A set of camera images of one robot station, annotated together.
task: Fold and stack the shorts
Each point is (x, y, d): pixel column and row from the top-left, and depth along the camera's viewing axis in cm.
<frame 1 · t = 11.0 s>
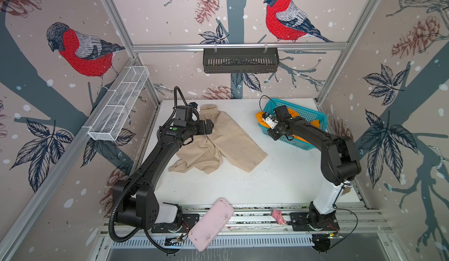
left hand: (205, 124, 82), fingers open
right hand: (273, 132, 97), fingers open
beige drawstring shorts: (227, 141, 102), on the table
teal plastic basket: (296, 110, 109), point 8 cm above the table

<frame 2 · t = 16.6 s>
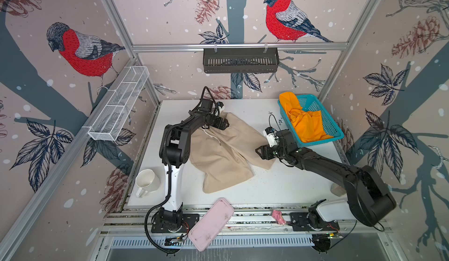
left hand: (222, 121, 103), fingers open
right hand: (260, 150, 88), fingers open
orange shorts: (308, 124, 99), point 9 cm above the table
white mug: (147, 181, 81), point 7 cm above the table
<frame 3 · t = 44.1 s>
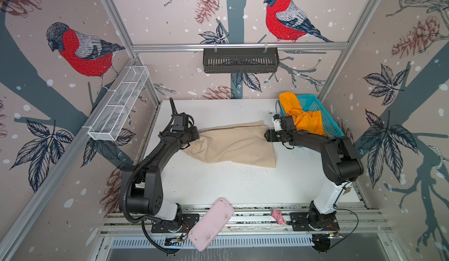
left hand: (194, 132, 90), fingers closed
right hand: (270, 135, 100), fingers open
beige drawstring shorts: (244, 143, 98), point 4 cm above the table
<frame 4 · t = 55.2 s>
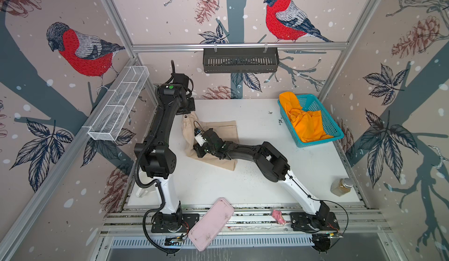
left hand: (187, 108, 84), fingers closed
right hand: (192, 149, 96), fingers closed
beige drawstring shorts: (227, 130, 106), point 2 cm above the table
glass jar brown contents: (341, 186, 77), point 9 cm above the table
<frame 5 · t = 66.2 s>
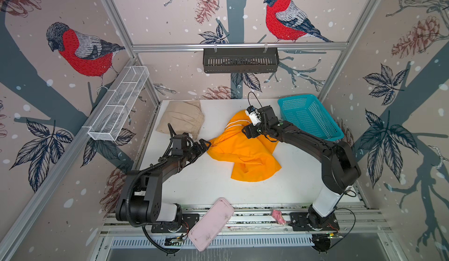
left hand: (206, 147, 90), fingers open
right hand: (247, 128, 91), fingers open
beige drawstring shorts: (185, 116, 108), point 5 cm above the table
orange shorts: (253, 158, 89), point 6 cm above the table
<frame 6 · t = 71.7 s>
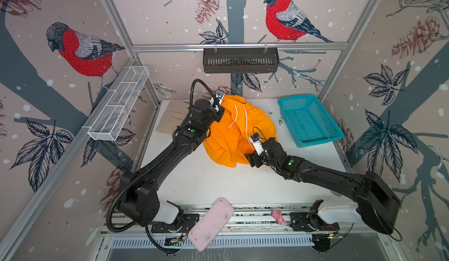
left hand: (217, 99, 77), fingers closed
right hand: (250, 151, 84), fingers open
orange shorts: (228, 143, 95), point 6 cm above the table
